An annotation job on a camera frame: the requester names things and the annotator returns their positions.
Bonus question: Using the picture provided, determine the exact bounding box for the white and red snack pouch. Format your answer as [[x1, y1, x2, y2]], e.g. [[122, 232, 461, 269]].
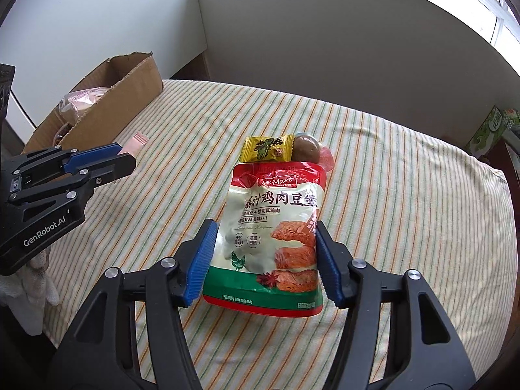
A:
[[202, 162, 329, 318]]

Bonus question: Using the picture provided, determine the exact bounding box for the green printed box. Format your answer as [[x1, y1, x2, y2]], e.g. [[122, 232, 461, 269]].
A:
[[465, 106, 508, 159]]

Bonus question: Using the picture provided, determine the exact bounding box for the pink candy packet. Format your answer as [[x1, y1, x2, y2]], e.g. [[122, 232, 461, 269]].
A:
[[122, 132, 152, 157]]

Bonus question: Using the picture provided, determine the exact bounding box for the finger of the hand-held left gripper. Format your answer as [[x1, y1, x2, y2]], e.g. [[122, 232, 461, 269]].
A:
[[8, 153, 137, 212], [10, 143, 124, 183]]

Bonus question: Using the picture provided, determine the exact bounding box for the brown cardboard box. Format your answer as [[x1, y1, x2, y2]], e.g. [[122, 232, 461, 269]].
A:
[[22, 51, 164, 155]]

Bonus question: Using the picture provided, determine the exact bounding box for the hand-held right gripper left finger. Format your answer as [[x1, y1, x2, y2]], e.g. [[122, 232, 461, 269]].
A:
[[46, 218, 220, 390]]

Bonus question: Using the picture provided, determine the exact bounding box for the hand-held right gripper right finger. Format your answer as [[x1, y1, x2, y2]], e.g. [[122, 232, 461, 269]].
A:
[[315, 220, 478, 390]]

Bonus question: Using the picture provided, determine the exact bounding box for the yellow wrapped candy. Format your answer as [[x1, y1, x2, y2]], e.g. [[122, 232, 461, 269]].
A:
[[239, 134, 298, 164]]

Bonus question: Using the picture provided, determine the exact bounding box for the striped tablecloth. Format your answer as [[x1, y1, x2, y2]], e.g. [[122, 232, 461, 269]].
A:
[[41, 79, 518, 390]]

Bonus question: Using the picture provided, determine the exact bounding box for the brown egg snack red wrapper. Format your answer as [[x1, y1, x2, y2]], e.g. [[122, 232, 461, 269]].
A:
[[293, 132, 336, 171]]

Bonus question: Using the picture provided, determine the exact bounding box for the green white packet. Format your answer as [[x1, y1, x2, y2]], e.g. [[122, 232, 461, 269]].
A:
[[501, 108, 520, 139]]

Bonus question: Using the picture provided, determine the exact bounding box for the person's left hand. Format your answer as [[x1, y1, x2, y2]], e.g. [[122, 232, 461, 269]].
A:
[[0, 248, 61, 307]]

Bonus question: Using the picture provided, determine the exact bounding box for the window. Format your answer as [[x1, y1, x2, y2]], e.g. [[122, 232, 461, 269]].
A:
[[378, 0, 520, 53]]

